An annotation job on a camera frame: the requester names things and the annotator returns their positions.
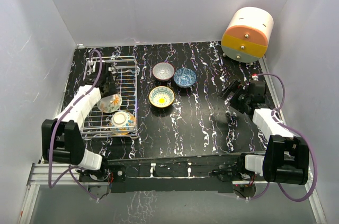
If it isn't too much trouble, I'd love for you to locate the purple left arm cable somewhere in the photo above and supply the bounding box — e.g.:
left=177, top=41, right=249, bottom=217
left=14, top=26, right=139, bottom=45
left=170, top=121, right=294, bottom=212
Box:
left=47, top=49, right=106, bottom=201

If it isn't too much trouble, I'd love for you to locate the aluminium frame rail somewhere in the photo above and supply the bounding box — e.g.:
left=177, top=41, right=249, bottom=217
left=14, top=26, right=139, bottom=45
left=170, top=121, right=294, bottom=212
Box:
left=17, top=163, right=91, bottom=224

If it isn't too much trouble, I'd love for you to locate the cylindrical drawer cabinet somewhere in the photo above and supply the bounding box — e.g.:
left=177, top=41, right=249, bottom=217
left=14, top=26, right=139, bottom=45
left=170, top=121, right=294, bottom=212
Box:
left=221, top=7, right=274, bottom=63

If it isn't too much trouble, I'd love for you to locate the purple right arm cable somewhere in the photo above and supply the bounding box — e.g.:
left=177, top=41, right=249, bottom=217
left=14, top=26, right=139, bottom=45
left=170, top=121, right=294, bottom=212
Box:
left=233, top=73, right=318, bottom=203

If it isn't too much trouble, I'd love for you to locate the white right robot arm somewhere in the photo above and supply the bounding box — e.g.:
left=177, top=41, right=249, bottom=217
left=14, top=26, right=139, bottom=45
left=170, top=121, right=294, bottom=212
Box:
left=219, top=80, right=309, bottom=185

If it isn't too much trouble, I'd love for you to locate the yellow sun pattern bowl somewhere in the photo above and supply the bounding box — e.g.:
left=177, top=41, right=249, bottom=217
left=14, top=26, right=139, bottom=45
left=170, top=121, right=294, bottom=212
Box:
left=149, top=86, right=175, bottom=108

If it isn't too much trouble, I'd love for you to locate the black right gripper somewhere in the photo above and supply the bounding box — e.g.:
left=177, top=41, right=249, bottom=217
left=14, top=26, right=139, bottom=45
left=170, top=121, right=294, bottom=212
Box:
left=217, top=80, right=251, bottom=113

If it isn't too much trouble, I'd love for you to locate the white wire dish rack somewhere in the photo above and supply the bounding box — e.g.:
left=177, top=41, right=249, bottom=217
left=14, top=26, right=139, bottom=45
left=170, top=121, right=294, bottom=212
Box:
left=81, top=56, right=138, bottom=140

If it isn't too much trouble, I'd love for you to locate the orange flower leaf bowl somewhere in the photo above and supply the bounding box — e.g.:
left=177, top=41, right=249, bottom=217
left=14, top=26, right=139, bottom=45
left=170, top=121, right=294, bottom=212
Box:
left=97, top=93, right=122, bottom=113

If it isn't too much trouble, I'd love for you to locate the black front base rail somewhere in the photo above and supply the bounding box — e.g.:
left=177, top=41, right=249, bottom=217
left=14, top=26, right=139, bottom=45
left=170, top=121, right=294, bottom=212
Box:
left=78, top=154, right=271, bottom=194

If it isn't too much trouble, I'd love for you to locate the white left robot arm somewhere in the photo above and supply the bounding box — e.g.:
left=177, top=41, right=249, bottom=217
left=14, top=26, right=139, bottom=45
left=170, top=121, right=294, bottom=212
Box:
left=41, top=61, right=117, bottom=181

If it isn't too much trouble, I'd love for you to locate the orange blue swirl bowl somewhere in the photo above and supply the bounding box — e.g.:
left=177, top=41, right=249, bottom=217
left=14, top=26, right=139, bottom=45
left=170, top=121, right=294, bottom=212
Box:
left=109, top=111, right=136, bottom=135

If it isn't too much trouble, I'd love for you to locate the blue patterned bowl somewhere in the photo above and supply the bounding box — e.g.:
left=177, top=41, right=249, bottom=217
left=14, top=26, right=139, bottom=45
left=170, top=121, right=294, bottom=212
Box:
left=173, top=68, right=197, bottom=88

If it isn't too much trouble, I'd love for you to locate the grey bowl red rim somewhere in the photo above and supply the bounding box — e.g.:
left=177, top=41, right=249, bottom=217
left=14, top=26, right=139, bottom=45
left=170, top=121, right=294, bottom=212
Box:
left=152, top=62, right=175, bottom=81

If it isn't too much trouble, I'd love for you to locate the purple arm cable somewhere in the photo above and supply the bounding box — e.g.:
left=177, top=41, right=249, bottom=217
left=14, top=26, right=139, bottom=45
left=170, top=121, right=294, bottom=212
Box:
left=233, top=73, right=318, bottom=203
left=47, top=49, right=106, bottom=201

